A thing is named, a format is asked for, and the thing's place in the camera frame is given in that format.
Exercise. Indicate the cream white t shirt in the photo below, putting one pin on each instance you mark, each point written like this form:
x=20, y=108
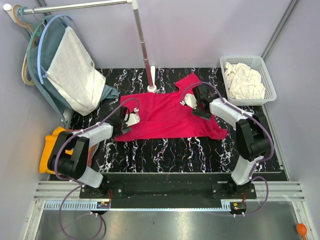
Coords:
x=243, y=82

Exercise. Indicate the light blue hanger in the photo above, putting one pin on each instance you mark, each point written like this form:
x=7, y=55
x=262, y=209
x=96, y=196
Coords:
x=54, y=27

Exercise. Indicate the white hanging towel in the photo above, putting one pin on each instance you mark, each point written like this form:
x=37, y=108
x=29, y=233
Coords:
x=72, y=72

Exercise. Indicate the orange ball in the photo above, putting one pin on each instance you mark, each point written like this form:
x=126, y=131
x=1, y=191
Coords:
x=302, y=230

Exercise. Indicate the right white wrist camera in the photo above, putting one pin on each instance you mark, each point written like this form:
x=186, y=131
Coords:
x=189, y=100

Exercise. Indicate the pink folded t shirt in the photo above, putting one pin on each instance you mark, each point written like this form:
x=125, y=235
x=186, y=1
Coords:
x=91, y=152

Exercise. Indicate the aluminium frame rail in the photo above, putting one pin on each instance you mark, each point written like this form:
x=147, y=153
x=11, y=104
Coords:
x=64, y=195

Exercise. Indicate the white plastic basket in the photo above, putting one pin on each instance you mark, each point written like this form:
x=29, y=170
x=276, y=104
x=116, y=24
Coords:
x=256, y=63

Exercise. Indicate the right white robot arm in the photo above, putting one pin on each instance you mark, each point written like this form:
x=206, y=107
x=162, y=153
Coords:
x=253, y=140

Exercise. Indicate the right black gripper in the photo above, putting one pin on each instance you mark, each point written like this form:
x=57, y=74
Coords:
x=200, y=99

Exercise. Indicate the blue grey hanging shirt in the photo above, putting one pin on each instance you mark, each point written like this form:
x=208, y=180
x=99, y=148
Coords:
x=49, y=92

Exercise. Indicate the green hanger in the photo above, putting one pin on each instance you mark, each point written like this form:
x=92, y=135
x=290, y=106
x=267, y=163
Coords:
x=30, y=27

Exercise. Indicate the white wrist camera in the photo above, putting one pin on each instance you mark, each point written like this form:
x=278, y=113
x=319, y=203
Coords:
x=132, y=117
x=189, y=100

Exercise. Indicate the metal clothes rack stand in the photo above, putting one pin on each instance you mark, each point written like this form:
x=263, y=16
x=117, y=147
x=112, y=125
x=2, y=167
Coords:
x=150, y=69

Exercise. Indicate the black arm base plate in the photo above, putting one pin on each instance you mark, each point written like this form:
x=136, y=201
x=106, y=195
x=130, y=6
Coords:
x=166, y=190

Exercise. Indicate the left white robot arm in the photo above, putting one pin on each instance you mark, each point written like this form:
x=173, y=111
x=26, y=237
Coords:
x=69, y=156

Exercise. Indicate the wooden hanger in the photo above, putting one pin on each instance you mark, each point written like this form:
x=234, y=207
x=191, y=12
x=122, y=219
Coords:
x=27, y=80

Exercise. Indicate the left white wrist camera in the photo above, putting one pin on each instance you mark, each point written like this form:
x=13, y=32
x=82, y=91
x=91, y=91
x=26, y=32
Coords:
x=132, y=117

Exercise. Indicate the yellow folded t shirt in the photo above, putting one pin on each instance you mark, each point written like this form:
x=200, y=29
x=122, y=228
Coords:
x=50, y=141

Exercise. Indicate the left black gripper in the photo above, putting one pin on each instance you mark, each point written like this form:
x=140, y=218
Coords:
x=124, y=121

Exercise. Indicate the red t shirt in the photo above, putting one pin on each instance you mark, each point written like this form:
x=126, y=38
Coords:
x=162, y=116

